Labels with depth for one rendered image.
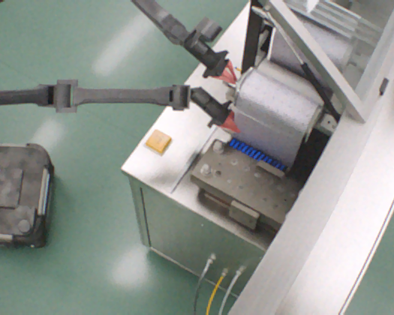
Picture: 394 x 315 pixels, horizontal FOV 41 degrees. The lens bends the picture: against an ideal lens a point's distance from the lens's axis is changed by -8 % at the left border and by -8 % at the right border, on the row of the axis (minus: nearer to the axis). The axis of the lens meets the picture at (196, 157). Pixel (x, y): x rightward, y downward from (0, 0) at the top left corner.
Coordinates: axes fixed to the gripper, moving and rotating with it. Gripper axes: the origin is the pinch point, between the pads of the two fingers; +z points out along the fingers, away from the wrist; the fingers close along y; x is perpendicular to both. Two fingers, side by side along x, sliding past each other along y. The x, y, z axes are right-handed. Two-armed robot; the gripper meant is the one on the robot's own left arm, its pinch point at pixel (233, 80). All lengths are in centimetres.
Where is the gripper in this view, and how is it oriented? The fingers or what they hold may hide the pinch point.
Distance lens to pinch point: 184.5
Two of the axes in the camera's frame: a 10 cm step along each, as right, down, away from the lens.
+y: -4.4, 8.4, -3.2
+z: 6.9, 5.5, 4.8
